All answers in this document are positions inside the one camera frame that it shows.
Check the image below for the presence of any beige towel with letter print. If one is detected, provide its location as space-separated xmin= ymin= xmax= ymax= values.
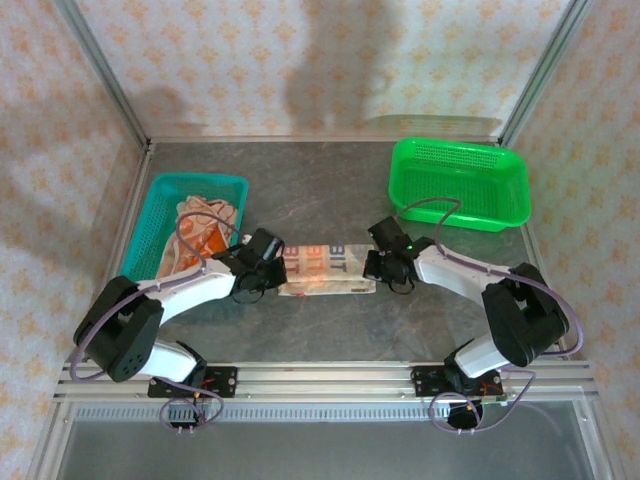
xmin=277 ymin=242 xmax=377 ymax=297

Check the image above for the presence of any orange towel with turnip print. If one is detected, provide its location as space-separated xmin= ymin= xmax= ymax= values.
xmin=158 ymin=219 xmax=221 ymax=279

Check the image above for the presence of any green plastic basket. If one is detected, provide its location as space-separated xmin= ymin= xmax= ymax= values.
xmin=388 ymin=137 xmax=532 ymax=234

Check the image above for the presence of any teal plastic basket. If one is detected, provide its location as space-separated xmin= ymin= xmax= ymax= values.
xmin=119 ymin=172 xmax=250 ymax=284

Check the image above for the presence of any grey sheet metal panel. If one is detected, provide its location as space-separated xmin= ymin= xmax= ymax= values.
xmin=47 ymin=419 xmax=609 ymax=480

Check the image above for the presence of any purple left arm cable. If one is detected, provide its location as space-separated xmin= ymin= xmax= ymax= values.
xmin=69 ymin=212 xmax=246 ymax=431

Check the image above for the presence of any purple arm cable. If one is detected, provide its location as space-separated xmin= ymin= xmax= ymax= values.
xmin=394 ymin=197 xmax=585 ymax=435
xmin=69 ymin=212 xmax=246 ymax=431

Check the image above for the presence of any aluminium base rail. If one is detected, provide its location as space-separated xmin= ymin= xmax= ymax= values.
xmin=52 ymin=360 xmax=599 ymax=403

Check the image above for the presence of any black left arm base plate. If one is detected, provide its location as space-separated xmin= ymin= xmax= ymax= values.
xmin=148 ymin=365 xmax=239 ymax=400

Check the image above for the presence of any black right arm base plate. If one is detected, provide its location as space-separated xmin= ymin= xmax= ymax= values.
xmin=410 ymin=365 xmax=454 ymax=399

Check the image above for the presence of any aluminium cross rail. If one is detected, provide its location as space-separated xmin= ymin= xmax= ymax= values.
xmin=142 ymin=122 xmax=506 ymax=146

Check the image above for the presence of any grey slotted cable duct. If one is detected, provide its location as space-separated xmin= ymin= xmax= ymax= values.
xmin=69 ymin=403 xmax=584 ymax=424

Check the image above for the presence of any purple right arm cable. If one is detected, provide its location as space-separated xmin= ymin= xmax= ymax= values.
xmin=394 ymin=197 xmax=585 ymax=435

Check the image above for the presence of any aluminium frame post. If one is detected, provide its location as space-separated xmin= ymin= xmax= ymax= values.
xmin=52 ymin=0 xmax=153 ymax=146
xmin=499 ymin=0 xmax=599 ymax=145

